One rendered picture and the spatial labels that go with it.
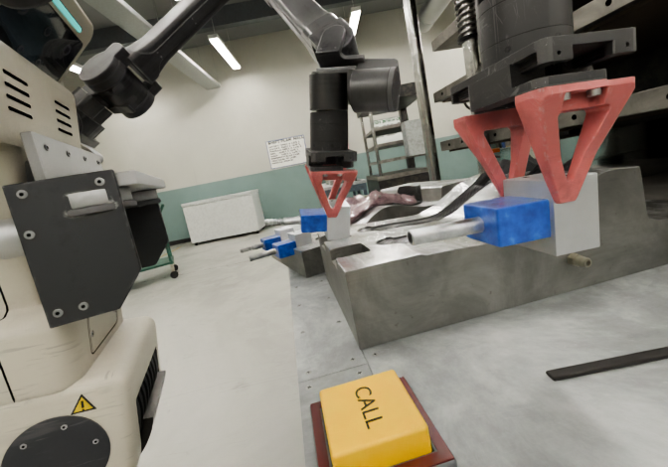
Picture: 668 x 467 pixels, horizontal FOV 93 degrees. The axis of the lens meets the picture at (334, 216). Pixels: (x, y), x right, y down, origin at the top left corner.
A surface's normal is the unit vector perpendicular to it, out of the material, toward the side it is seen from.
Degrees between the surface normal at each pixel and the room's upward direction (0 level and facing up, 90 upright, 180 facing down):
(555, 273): 90
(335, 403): 0
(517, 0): 89
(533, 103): 109
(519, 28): 89
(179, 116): 90
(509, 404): 0
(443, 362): 0
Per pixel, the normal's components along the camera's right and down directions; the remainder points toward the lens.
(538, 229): 0.16, 0.12
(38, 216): 0.36, 0.06
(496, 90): -0.97, 0.18
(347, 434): -0.19, -0.97
